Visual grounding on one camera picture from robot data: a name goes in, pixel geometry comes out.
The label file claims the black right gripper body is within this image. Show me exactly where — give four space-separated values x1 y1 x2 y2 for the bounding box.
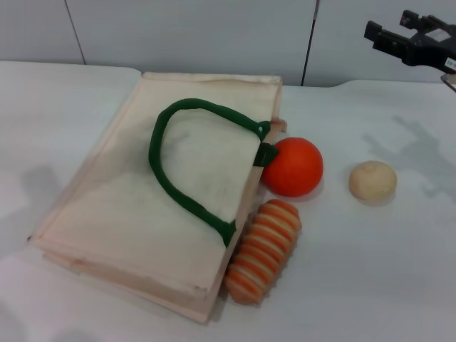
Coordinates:
402 22 456 75

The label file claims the white handbag with green handles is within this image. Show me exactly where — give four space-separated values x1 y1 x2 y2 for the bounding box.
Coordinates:
28 71 288 325

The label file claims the orange fruit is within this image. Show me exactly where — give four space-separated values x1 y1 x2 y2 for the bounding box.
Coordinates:
261 137 324 198

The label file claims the small beige round bun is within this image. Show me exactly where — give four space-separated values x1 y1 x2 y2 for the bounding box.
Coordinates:
348 160 398 202

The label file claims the orange striped bread loaf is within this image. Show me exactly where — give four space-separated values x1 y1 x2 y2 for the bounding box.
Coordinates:
223 199 302 305

